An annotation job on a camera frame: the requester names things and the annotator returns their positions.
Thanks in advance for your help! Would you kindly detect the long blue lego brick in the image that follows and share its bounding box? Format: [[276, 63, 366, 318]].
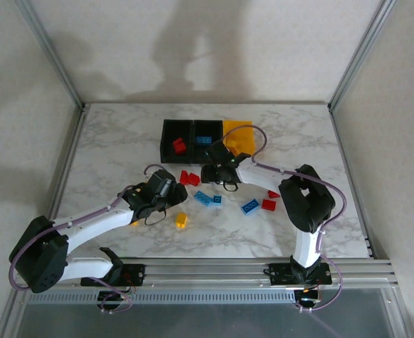
[[194, 191, 214, 207]]

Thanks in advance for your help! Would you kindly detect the yellow plastic bin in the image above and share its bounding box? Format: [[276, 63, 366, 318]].
[[222, 120, 257, 158]]

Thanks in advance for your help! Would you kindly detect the black plastic bin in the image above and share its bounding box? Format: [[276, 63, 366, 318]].
[[160, 118, 195, 165], [192, 119, 225, 165]]

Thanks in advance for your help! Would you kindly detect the slotted metal strip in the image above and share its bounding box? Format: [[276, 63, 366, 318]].
[[27, 292, 296, 303]]

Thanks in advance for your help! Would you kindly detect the black left gripper cable loop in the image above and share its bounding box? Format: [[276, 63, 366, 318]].
[[144, 208, 169, 227]]

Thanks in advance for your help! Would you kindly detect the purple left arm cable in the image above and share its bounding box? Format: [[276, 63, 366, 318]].
[[8, 163, 165, 314]]

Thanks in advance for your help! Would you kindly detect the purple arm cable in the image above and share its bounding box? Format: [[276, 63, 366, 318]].
[[8, 163, 165, 314], [222, 125, 349, 314]]

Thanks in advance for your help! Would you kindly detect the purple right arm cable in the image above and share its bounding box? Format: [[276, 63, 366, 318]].
[[222, 125, 349, 314]]

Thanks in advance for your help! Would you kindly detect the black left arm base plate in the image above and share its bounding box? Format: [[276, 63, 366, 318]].
[[80, 263, 146, 287]]

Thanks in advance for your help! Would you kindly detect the wide aluminium base rail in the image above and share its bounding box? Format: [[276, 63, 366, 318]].
[[64, 257, 395, 293]]

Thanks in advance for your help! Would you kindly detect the aluminium side rail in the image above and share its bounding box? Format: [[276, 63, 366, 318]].
[[328, 105, 374, 258], [46, 105, 90, 221]]

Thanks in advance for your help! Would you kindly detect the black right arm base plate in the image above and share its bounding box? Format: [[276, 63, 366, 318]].
[[268, 262, 332, 286]]

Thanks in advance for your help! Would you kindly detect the aluminium frame post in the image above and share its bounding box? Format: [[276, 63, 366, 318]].
[[15, 0, 87, 110], [328, 0, 395, 111]]

